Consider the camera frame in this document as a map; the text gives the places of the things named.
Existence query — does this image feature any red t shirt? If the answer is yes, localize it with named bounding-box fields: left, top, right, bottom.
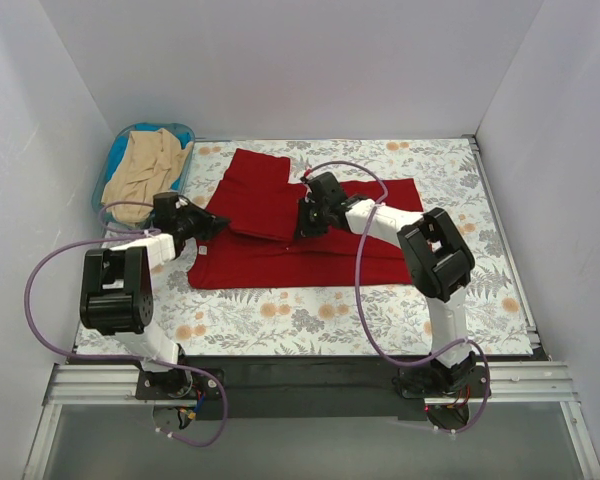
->
left=187, top=148, right=424, bottom=290

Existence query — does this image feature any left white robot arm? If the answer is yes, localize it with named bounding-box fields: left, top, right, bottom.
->
left=80, top=191, right=230, bottom=400

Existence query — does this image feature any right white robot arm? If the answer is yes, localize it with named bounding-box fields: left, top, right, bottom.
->
left=296, top=169, right=477, bottom=398

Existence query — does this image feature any beige t shirt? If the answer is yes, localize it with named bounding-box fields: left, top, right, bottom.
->
left=101, top=128, right=194, bottom=226

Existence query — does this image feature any blue plastic basket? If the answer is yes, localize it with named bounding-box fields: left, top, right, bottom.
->
left=91, top=122, right=196, bottom=224

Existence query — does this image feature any blue t shirt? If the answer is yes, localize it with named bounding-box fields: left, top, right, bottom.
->
left=99, top=122, right=196, bottom=204

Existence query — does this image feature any floral table mat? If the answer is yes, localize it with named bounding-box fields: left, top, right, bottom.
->
left=74, top=138, right=537, bottom=357

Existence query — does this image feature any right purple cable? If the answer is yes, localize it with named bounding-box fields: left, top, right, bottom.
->
left=302, top=161, right=492, bottom=436

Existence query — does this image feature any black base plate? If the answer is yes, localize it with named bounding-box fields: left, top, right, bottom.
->
left=135, top=356, right=487, bottom=421

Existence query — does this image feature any aluminium rail frame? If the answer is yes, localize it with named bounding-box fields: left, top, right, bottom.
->
left=24, top=135, right=600, bottom=479

